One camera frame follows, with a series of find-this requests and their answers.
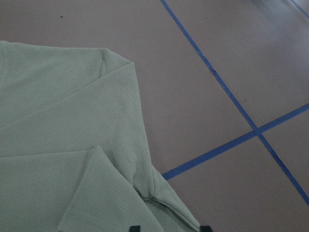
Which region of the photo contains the olive green long-sleeve shirt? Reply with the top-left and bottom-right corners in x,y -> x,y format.
0,41 -> 200,232

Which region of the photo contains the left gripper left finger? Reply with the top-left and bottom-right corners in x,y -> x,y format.
129,225 -> 141,232

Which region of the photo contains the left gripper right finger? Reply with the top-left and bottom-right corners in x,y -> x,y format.
199,225 -> 211,232

